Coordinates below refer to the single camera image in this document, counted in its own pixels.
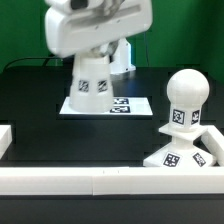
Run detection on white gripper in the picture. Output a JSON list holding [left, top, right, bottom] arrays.
[[44, 0, 153, 58]]

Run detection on white lamp shade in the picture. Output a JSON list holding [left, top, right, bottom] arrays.
[[69, 53, 113, 113]]

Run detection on white lamp bulb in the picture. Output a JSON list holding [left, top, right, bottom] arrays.
[[167, 69, 210, 132]]

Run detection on white lamp base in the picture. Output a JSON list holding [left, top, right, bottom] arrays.
[[143, 124, 216, 168]]

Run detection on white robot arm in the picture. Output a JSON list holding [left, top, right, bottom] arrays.
[[44, 0, 153, 74]]

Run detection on white marker board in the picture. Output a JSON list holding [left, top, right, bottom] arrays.
[[59, 97, 153, 116]]

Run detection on white left fence block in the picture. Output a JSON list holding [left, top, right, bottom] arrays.
[[0, 125, 12, 159]]

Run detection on black cable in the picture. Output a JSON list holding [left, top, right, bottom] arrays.
[[2, 55, 64, 72]]

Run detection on white front fence rail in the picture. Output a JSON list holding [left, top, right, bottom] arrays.
[[0, 167, 224, 195]]

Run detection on white fence rail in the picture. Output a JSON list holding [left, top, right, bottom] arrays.
[[0, 167, 224, 195], [203, 126, 224, 167]]

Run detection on white right fence rail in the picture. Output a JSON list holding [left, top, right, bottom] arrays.
[[203, 126, 224, 167]]

